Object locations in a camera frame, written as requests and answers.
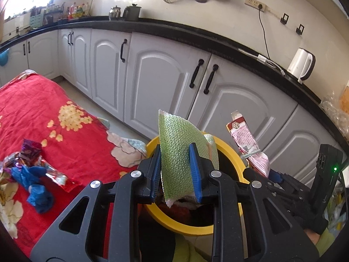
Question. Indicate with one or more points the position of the white base cabinets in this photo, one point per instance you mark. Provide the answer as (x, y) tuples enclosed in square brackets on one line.
[(158, 82)]

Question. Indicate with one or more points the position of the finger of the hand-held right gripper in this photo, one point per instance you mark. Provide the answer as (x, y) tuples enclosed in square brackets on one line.
[(274, 176), (252, 173)]

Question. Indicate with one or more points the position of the steel teapot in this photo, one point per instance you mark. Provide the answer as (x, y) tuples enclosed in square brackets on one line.
[(115, 13)]

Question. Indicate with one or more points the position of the blue hanging waste bin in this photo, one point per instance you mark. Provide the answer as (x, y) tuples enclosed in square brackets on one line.
[(3, 58)]

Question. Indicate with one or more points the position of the red white paper packet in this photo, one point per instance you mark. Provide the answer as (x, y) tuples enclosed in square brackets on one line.
[(242, 133)]

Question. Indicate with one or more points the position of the clear plastic bags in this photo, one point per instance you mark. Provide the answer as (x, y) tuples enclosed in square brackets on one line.
[(332, 109)]

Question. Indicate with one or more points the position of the person's right forearm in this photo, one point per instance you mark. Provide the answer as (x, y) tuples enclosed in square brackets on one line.
[(324, 243)]

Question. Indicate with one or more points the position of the beige wall socket strip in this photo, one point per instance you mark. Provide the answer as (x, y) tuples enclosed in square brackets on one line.
[(252, 2)]

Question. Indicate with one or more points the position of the red silver foil wrapper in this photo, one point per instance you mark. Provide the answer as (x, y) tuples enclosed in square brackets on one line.
[(61, 181)]

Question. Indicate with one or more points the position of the blue plastic bag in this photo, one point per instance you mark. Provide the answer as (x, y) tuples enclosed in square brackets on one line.
[(38, 199)]

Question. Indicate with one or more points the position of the black kitchen countertop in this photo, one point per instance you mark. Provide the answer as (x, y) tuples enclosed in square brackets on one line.
[(190, 34)]

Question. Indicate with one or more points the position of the dark green pot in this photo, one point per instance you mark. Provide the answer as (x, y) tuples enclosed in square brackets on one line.
[(132, 13)]

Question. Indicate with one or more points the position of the yellow-rimmed black trash bin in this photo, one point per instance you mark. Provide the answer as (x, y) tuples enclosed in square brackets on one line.
[(174, 224)]

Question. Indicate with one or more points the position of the purple foil snack wrapper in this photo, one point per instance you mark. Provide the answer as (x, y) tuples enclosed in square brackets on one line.
[(30, 150)]

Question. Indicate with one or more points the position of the row of condiment bottles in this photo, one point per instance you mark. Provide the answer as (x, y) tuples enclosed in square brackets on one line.
[(77, 11)]

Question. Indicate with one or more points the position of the white electric kettle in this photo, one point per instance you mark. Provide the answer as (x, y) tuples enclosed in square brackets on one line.
[(297, 64)]

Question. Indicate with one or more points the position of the black wall hook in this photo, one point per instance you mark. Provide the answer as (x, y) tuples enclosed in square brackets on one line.
[(300, 30), (284, 18)]

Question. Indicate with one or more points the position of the red floral tablecloth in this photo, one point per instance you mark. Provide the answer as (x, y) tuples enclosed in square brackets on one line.
[(41, 101)]

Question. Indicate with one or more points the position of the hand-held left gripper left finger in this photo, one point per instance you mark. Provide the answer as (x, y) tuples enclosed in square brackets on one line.
[(156, 169)]

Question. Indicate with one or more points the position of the green foam fruit net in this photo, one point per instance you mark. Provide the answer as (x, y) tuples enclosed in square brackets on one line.
[(177, 152)]

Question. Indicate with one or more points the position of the kitchen storage rack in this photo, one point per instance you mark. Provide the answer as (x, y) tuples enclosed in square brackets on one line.
[(38, 20)]

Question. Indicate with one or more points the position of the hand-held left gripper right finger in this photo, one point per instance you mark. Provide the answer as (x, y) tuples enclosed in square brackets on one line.
[(195, 174)]

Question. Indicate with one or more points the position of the colourful plastic bag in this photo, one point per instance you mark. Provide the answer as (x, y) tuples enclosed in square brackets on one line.
[(336, 210)]

